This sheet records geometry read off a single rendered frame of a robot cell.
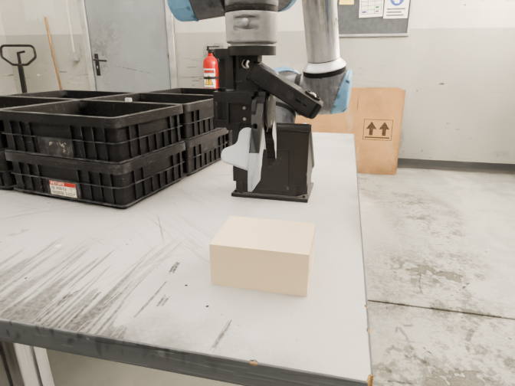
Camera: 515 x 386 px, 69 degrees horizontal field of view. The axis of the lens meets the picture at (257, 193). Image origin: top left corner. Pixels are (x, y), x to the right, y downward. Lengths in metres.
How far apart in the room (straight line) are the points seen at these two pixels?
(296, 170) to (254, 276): 0.43
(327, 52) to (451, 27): 3.13
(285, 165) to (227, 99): 0.44
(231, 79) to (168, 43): 3.82
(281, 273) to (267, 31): 0.36
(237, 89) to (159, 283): 0.34
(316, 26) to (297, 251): 0.62
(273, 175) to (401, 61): 3.16
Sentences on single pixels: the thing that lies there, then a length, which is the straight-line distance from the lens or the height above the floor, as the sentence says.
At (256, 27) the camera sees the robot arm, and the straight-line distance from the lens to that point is 0.55.
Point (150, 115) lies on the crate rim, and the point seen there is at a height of 0.92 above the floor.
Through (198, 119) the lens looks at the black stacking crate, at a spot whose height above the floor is 0.87.
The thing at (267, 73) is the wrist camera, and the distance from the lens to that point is 0.56.
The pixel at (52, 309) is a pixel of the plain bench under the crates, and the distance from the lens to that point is 0.67.
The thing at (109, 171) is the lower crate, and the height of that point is 0.80.
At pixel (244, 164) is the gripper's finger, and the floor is 0.91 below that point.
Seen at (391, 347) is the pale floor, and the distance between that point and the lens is 1.67.
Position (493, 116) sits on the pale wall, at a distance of 4.27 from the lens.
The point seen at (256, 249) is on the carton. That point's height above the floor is 0.77.
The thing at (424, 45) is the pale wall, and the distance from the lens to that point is 4.07.
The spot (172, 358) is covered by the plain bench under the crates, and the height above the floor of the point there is 0.68.
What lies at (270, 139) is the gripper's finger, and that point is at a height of 0.93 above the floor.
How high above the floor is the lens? 1.05
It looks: 20 degrees down
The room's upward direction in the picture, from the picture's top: straight up
